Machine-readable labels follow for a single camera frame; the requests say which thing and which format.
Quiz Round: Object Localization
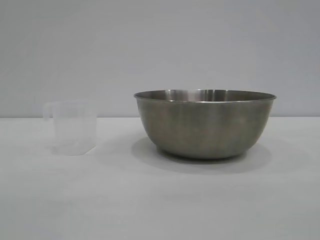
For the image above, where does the translucent plastic measuring cup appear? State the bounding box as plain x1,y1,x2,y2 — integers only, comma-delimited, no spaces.
44,99,97,156

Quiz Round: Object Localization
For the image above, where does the stainless steel mixing bowl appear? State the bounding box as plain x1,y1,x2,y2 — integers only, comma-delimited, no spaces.
133,88,278,160

